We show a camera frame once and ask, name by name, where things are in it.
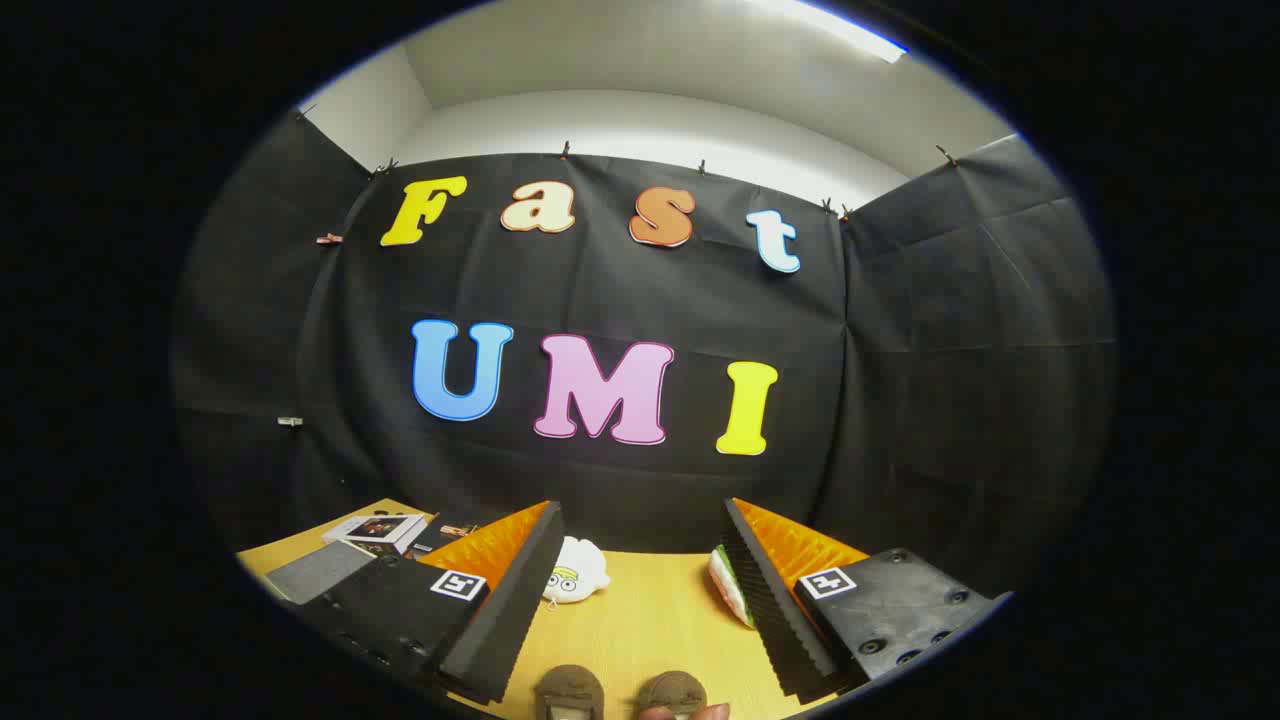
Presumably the white plush toy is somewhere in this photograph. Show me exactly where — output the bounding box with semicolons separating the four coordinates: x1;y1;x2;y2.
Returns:
543;537;611;607

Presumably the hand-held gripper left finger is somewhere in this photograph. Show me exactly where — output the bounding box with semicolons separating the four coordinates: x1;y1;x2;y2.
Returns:
298;500;567;706

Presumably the watermelon slice plush toy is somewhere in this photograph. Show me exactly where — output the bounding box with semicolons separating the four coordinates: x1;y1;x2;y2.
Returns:
708;545;757;629

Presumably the grey fabric storage box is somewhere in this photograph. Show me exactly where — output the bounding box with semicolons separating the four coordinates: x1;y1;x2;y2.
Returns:
263;540;379;607

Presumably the ceiling light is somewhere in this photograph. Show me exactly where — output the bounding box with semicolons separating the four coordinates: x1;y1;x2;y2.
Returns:
740;0;907;64

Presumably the brown fuzzy slipper shoe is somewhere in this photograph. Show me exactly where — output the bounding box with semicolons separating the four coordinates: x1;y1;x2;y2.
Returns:
637;671;709;719
533;665;606;720

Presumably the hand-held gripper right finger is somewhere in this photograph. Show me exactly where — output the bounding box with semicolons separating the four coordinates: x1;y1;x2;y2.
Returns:
721;496;1012;704

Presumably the white cover book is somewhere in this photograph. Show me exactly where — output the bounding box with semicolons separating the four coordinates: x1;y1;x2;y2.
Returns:
322;513;431;558

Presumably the dark cover book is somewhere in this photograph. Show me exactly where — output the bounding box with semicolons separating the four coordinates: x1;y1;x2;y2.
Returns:
410;514;483;556

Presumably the black backdrop cloth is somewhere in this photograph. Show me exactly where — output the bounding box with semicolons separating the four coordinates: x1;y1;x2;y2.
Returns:
170;110;1118;601

